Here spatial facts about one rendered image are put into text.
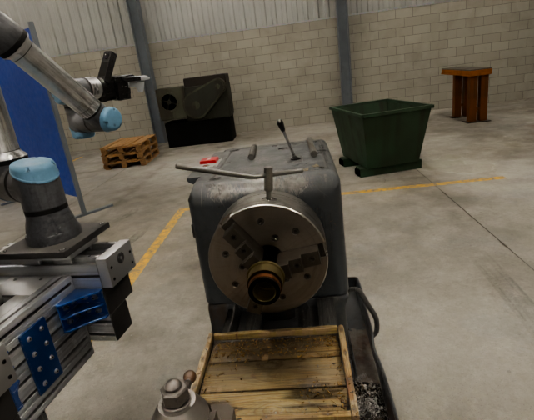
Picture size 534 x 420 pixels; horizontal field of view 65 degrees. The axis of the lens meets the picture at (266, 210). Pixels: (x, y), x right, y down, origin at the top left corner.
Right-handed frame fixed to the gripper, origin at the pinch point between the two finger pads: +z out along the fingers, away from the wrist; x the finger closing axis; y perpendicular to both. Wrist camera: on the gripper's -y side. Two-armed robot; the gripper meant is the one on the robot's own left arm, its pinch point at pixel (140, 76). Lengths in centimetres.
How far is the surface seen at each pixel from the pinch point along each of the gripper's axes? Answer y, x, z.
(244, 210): 26, 75, -38
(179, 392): 27, 99, -88
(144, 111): 176, -724, 644
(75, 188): 170, -348, 179
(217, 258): 39, 69, -42
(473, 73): 64, 18, 792
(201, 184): 26, 52, -27
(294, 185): 25, 77, -17
